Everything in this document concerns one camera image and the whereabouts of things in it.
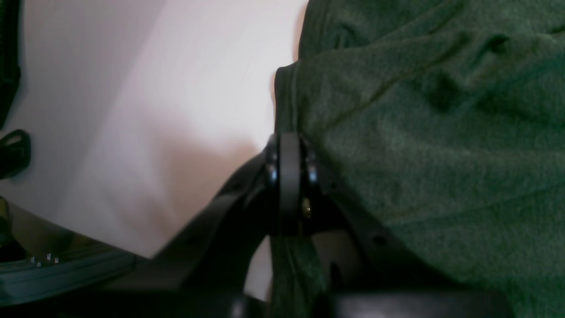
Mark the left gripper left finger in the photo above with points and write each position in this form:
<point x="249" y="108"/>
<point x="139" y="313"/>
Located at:
<point x="201" y="273"/>

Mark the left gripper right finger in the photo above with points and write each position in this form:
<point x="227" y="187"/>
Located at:
<point x="370" y="272"/>

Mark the dark green t-shirt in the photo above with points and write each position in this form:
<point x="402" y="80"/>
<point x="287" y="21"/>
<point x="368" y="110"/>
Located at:
<point x="446" y="119"/>

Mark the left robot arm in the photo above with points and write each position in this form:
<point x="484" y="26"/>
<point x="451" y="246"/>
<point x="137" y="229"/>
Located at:
<point x="143" y="172"/>

